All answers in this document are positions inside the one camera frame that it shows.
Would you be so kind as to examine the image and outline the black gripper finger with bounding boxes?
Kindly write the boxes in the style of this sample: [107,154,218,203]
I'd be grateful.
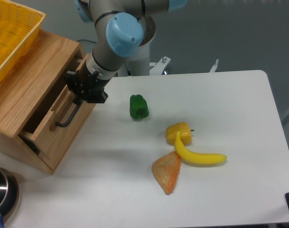
[86,89,108,104]
[65,71,83,105]

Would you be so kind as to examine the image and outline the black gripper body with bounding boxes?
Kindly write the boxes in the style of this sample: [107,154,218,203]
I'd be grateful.
[78,67,110,100]

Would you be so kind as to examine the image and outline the black metal drawer handle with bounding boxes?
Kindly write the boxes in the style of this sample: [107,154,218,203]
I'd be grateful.
[56,101,83,128]

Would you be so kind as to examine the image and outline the wooden top drawer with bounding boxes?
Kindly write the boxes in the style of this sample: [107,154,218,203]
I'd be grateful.
[16,51,94,174]

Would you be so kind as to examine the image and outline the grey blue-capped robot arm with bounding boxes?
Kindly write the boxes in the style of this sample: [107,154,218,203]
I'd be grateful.
[65,0,186,104]

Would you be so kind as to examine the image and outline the wooden drawer cabinet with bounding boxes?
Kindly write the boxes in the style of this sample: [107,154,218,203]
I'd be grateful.
[0,30,84,162]

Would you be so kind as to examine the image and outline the green toy bell pepper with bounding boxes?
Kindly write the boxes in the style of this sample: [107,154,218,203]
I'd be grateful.
[129,94,149,120]

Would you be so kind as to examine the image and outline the yellow plastic basket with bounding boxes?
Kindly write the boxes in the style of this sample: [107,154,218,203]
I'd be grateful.
[0,0,46,83]

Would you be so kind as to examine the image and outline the yellow toy bell pepper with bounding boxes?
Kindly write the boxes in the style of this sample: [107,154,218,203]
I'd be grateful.
[165,122,192,145]

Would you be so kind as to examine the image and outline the orange toy bread slice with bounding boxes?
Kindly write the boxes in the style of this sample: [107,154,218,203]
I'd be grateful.
[152,151,182,195]

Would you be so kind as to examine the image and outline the yellow toy banana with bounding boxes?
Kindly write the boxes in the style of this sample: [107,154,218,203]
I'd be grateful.
[173,131,227,165]

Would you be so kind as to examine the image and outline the steel pot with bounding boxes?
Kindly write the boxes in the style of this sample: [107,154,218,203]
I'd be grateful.
[0,167,20,224]

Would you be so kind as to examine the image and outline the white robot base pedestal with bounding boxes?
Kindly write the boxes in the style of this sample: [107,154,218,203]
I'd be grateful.
[118,16,156,77]

